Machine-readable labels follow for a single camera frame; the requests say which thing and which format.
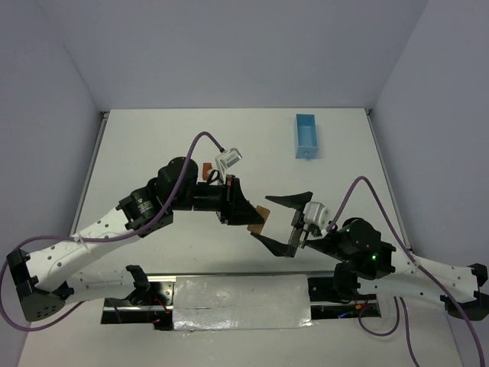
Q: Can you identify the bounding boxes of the light brown rectangular block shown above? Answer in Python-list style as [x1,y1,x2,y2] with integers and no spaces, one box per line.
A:
[247,205,272,236]

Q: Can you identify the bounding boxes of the blue rectangular box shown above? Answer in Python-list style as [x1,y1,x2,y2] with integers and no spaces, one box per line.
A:
[294,114,319,160]

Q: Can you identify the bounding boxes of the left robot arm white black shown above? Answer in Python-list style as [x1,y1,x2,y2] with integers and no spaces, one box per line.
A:
[6,157,264,322]

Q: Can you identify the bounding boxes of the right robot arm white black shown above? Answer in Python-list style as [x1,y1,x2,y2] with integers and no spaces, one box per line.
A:
[254,192,488,321]

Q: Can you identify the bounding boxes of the orange arch block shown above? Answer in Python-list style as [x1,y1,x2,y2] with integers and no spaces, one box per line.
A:
[202,162,212,180]

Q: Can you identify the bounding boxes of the silver tape patch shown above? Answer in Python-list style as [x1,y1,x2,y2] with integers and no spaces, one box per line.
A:
[172,274,313,331]

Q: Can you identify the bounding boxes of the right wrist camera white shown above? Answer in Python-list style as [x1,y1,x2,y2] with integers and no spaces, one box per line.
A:
[303,202,329,237]

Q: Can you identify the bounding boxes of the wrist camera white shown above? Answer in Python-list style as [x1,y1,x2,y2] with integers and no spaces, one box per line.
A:
[215,148,242,172]
[303,202,329,237]

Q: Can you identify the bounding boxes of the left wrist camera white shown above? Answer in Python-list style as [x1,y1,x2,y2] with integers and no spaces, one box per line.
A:
[215,148,242,172]

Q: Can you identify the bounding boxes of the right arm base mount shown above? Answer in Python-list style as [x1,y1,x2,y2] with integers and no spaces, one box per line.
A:
[307,276,381,321]

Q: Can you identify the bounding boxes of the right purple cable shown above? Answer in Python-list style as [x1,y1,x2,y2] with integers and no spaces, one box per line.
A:
[326,176,486,367]

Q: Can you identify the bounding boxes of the purple cable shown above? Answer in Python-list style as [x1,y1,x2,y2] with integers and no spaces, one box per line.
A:
[326,176,486,367]
[0,132,225,332]

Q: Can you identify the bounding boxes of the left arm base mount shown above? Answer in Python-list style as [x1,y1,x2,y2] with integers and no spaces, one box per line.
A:
[101,280,175,331]

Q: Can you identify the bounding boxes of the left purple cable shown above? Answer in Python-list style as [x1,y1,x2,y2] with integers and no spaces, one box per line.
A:
[0,132,225,332]

